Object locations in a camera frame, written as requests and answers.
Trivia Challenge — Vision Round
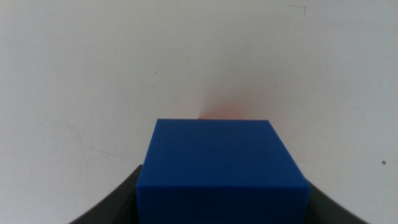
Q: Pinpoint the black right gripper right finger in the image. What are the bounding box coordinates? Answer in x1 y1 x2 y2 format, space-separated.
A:
305 179 369 224

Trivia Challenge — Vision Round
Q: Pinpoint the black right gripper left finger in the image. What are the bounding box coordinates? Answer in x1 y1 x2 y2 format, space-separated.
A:
70 164 144 224

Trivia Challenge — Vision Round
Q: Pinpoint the blue cube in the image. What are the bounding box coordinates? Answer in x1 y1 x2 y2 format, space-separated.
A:
136 118 312 224

